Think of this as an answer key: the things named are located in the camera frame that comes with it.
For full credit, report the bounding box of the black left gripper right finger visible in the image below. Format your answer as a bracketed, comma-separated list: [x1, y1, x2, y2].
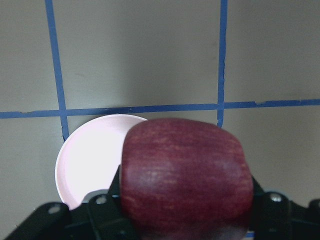
[248, 177, 320, 240]

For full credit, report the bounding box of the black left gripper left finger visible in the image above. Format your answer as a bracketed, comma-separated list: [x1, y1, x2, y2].
[6, 169, 141, 240]

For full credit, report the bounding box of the red apple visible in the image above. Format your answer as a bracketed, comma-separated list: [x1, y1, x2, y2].
[120, 118, 253, 240]

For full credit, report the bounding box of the pink plate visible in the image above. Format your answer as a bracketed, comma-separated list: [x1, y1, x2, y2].
[55, 114, 145, 210]

